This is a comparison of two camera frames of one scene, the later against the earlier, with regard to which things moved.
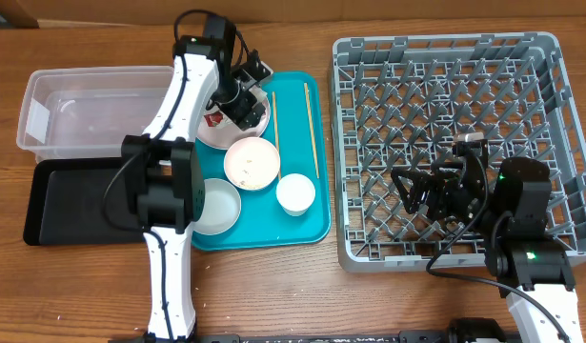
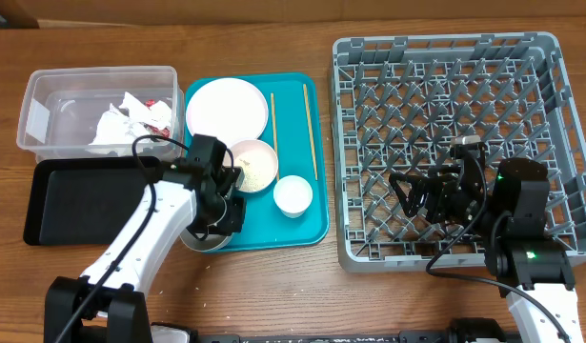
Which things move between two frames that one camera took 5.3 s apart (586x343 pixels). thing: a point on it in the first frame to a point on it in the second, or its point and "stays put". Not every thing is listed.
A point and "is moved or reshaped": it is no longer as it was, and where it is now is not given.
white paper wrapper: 214,119 to 131,120
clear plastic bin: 87,112 stays put
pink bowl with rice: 252,163 stays put
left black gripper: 235,108 to 233,222
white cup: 295,194 stays put
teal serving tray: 299,130 stays put
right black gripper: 418,181 stays put
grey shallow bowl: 221,209 is moved or reshaped
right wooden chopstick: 312,132 stays put
